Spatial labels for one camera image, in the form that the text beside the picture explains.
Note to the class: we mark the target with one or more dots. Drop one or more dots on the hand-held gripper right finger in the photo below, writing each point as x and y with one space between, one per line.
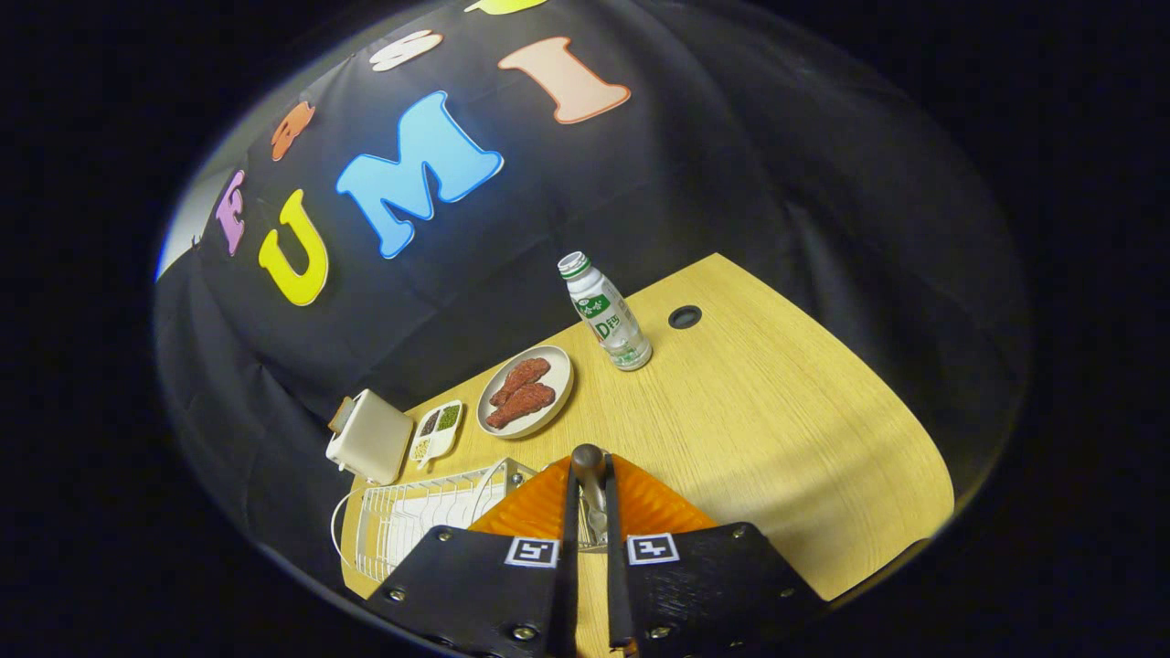
695 594

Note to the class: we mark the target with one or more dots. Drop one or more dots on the grey food plate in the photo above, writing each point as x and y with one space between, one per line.
555 384

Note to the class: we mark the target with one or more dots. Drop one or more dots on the white toaster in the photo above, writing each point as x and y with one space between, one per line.
370 443

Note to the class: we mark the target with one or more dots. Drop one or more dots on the white three-compartment condiment dish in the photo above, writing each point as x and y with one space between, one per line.
437 437

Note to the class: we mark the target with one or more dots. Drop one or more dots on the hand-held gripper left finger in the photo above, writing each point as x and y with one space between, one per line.
494 594

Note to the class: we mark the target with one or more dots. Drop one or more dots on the white plastic drink bottle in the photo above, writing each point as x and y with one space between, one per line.
608 320

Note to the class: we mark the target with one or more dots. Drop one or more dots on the white drip tray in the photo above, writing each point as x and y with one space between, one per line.
402 541

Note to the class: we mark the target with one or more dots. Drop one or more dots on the toast slice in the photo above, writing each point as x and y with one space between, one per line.
341 416

